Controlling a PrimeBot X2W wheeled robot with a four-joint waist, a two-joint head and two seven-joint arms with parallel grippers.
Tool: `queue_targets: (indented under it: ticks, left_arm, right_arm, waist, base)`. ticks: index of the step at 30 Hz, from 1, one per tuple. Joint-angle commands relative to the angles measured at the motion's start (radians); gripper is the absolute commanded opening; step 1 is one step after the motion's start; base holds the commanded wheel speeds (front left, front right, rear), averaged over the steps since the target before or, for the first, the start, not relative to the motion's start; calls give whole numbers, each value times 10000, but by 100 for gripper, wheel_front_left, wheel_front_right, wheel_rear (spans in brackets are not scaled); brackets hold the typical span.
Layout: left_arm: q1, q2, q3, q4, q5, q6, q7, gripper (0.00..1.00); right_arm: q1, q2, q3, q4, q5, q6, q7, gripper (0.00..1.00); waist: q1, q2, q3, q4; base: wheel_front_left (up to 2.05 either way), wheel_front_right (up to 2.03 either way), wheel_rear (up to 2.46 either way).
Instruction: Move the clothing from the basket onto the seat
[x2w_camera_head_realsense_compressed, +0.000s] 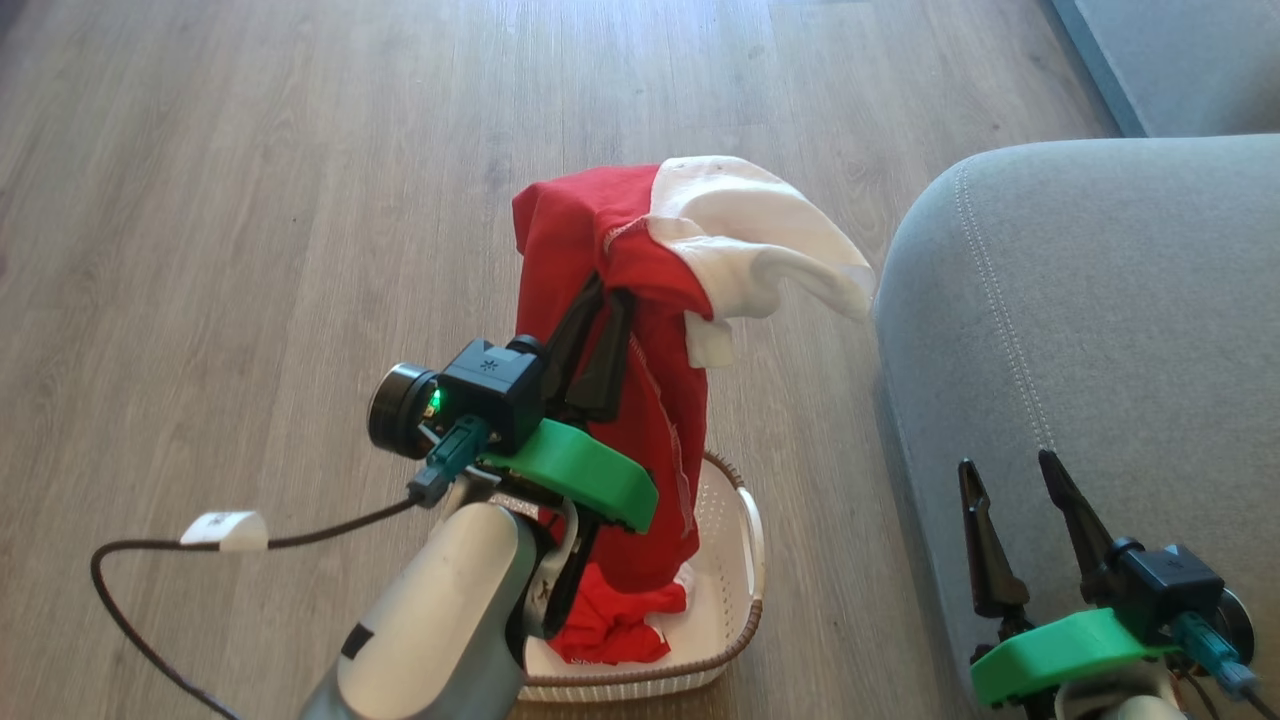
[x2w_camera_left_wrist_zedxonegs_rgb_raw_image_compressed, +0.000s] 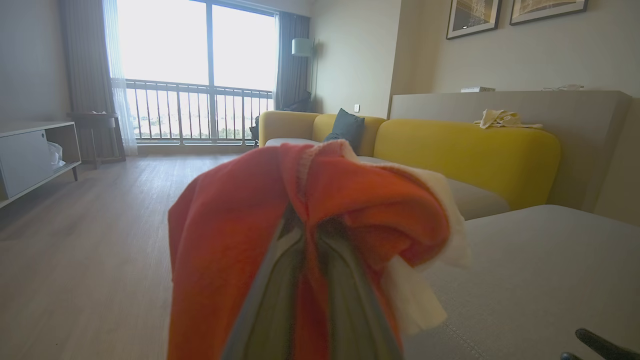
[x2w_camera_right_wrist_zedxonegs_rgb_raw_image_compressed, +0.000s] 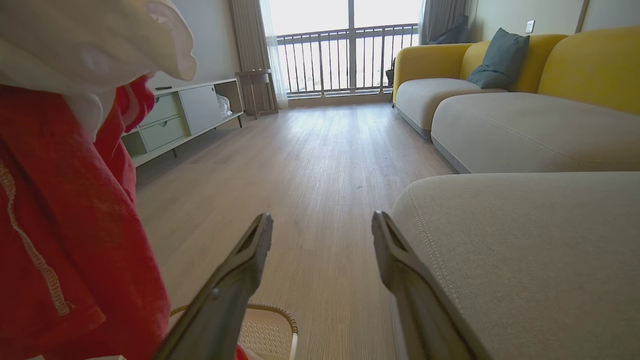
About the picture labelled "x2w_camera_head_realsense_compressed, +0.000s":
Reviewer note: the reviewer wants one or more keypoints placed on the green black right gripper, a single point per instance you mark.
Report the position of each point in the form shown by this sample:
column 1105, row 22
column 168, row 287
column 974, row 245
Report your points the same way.
column 1060, row 650

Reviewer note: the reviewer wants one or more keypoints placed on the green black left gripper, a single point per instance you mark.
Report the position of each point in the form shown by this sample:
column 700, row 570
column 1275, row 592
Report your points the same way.
column 575, row 465

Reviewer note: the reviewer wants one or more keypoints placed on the red white shirt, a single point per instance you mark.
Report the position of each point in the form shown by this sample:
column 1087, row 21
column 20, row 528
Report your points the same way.
column 575, row 230

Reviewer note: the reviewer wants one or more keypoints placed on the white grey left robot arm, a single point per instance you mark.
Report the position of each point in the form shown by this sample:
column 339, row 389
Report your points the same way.
column 440, row 620

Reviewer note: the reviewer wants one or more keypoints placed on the white basket with brown rim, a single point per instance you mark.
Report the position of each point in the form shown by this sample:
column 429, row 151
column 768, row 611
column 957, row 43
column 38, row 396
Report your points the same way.
column 728, row 560

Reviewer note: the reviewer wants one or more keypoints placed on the grey fabric sofa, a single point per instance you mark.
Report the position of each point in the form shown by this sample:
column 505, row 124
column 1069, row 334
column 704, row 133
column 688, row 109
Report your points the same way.
column 1100, row 300

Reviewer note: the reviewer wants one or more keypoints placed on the grey upholstered furniture piece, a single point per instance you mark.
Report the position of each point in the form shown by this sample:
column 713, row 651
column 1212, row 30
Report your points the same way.
column 1180, row 60

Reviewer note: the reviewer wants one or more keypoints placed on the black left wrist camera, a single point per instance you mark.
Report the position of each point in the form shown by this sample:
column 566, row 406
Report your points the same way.
column 480, row 385

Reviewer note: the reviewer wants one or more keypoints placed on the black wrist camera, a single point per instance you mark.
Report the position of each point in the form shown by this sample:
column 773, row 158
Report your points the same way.
column 480, row 385
column 1170, row 590

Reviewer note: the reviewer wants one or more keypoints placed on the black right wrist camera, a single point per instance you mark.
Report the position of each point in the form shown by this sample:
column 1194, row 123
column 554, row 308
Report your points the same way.
column 1170, row 590

